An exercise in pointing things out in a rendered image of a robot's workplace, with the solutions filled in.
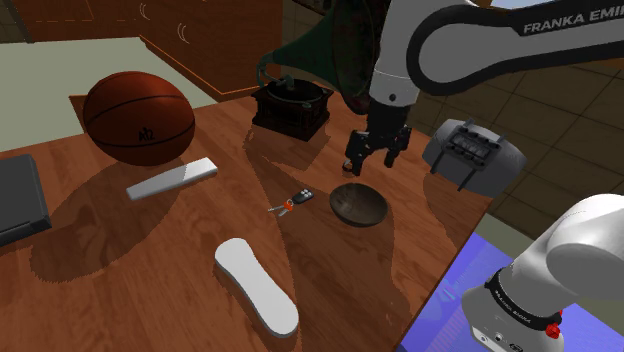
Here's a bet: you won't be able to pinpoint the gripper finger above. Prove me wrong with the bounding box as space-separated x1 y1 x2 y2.
384 126 414 169
343 130 373 178

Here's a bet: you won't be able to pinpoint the dark brown bowl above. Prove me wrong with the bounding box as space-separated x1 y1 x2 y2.
328 182 390 228

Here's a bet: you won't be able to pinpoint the keys with black fob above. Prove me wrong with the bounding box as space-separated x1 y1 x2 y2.
267 187 316 218

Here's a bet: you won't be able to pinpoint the grey rounded device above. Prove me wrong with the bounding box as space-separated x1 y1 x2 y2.
421 118 529 199

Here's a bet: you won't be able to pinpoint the gramophone with green horn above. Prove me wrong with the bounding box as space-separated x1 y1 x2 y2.
250 0 379 144

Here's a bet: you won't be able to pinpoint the white oblong insole shape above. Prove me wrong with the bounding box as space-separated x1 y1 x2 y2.
214 237 300 340

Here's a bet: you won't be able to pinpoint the brown wooden cabinet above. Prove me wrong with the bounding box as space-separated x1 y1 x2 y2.
9 0 284 97

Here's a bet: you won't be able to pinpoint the silver bar remote control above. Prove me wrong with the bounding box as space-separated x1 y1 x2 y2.
126 156 219 202

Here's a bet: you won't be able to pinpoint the brown basketball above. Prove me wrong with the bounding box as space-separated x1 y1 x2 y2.
82 70 197 167

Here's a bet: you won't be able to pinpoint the wooden table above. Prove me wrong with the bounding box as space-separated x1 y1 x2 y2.
0 93 495 352

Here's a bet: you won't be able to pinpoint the dark grey flat box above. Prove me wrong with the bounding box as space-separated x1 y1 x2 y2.
0 154 53 247

